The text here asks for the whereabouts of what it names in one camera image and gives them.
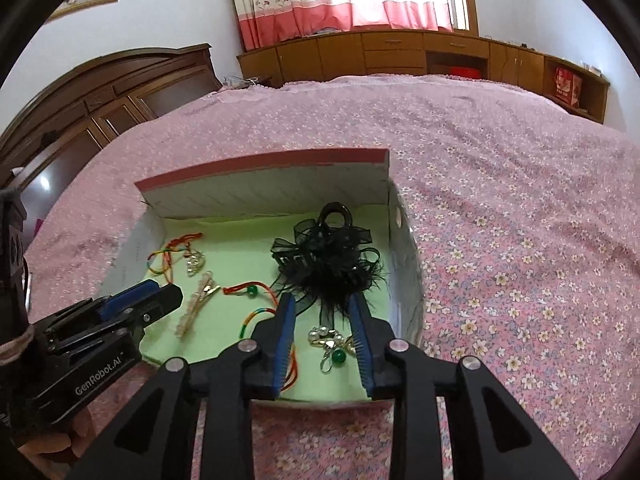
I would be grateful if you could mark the green paper lining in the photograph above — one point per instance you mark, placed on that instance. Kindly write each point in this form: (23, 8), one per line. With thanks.
(230, 255)

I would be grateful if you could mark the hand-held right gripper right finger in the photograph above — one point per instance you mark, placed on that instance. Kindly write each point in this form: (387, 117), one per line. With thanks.
(361, 345)

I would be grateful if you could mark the pink cardboard box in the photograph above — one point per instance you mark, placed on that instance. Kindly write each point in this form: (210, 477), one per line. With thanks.
(260, 200)

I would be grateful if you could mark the pink floral bedspread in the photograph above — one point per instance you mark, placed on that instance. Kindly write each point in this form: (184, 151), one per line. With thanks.
(500, 185)

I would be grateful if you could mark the pearl hair clip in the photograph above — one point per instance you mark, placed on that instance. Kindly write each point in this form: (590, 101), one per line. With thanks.
(200, 295)

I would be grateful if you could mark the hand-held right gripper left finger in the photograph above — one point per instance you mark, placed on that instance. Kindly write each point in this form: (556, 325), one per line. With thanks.
(284, 340)

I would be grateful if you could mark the long wooden cabinet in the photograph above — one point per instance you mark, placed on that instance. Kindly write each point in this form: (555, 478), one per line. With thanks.
(340, 55)

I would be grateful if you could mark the flat red packet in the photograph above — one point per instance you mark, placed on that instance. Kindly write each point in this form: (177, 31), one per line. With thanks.
(462, 72)

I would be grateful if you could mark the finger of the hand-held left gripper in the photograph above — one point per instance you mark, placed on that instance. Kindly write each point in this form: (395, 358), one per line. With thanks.
(127, 300)
(165, 300)

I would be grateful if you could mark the person's left hand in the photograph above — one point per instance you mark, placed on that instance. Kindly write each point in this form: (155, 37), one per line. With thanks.
(50, 447)

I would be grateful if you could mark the dark wooden headboard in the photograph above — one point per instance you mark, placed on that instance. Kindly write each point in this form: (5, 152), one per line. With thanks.
(100, 95)

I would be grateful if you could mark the green bead earring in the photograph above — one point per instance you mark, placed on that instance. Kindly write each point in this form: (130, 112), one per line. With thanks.
(339, 357)

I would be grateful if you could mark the black feather hair claw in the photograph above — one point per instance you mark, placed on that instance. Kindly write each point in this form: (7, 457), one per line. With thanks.
(325, 260)

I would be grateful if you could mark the small metal brooch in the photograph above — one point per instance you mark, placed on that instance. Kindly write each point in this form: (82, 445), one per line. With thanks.
(322, 336)

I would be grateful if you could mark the red gift box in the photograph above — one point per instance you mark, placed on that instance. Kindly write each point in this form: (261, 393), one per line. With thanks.
(567, 85)

